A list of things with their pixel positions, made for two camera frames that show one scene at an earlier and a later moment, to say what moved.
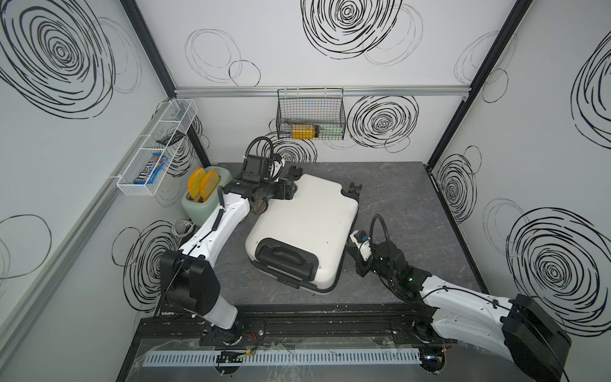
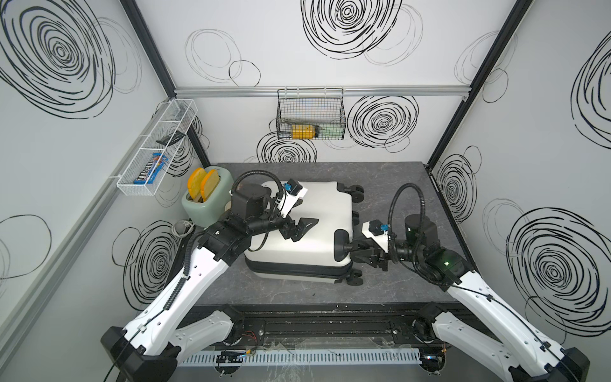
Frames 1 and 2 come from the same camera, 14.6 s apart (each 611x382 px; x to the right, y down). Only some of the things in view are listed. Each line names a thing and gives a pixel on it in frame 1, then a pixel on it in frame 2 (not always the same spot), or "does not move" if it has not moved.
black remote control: (175, 137) does not move
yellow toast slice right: (209, 184) does not move
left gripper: (286, 189) -> (286, 231)
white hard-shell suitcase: (301, 243) does not move
